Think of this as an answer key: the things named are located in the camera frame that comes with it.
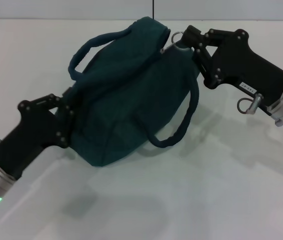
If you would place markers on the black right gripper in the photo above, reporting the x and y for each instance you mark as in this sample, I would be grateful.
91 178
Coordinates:
246 65

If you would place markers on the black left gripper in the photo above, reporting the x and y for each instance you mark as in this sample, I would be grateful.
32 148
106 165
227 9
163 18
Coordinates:
31 135

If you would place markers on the dark teal fabric bag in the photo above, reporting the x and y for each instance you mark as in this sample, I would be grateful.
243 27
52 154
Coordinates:
131 100

